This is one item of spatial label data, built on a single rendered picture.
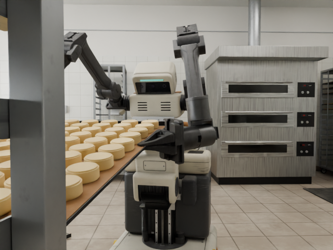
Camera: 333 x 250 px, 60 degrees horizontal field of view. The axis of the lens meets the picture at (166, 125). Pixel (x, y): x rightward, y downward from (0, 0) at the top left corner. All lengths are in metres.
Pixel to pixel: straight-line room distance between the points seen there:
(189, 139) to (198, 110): 0.08
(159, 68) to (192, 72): 0.58
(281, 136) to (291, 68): 1.02
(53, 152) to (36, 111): 0.03
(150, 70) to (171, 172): 0.54
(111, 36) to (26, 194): 5.26
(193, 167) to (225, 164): 2.66
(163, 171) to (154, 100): 0.37
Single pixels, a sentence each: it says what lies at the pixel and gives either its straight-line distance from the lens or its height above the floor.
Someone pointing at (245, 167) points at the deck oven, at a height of 0.26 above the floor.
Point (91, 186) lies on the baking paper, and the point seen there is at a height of 0.95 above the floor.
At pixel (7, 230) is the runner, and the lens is 0.26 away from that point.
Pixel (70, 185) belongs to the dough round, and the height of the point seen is 0.96.
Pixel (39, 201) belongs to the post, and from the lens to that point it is 0.24.
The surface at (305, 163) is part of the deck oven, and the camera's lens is 4.84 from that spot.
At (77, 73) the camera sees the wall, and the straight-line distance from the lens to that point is 5.46.
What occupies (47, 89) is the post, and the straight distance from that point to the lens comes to 0.23.
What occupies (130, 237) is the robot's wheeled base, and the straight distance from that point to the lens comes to 1.95.
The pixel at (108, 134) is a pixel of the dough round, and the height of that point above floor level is 1.01.
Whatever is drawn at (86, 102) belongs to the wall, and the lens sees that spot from 5.38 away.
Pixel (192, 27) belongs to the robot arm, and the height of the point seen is 1.37.
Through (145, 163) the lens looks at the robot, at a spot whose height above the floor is 0.80.
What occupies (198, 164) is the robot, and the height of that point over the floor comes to 0.75.
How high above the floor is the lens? 1.05
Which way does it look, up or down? 2 degrees down
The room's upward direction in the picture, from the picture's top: straight up
